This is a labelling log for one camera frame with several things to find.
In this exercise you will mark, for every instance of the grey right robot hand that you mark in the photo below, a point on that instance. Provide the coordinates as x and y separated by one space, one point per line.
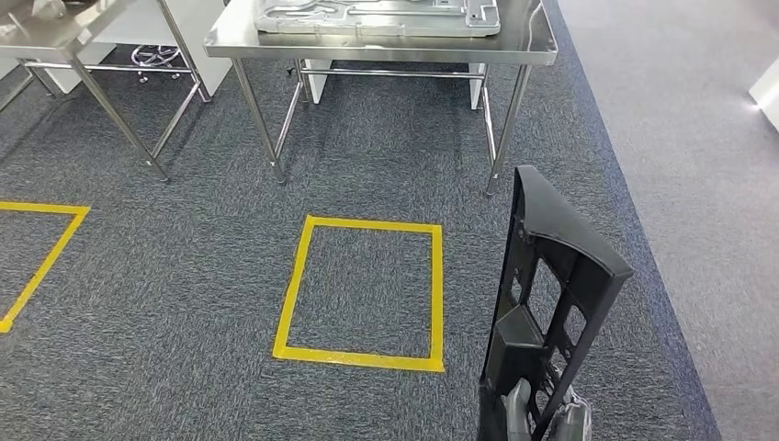
516 414

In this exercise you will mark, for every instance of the black plastic frame part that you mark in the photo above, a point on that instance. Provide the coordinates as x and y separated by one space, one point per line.
566 237

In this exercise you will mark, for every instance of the stainless steel workbench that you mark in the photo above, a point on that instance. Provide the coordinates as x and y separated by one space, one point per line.
377 48

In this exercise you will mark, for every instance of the white box unit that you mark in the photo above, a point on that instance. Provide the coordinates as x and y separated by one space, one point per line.
768 91

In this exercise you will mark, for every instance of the machined aluminium plate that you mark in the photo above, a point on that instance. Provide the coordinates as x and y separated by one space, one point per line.
377 21

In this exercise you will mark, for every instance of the white cabinet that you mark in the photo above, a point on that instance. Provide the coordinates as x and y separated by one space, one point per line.
195 24

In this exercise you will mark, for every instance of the chrome chair base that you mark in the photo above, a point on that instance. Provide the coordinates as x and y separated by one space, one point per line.
155 55

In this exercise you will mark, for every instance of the stainless steel table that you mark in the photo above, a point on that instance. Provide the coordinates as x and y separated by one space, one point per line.
36 36

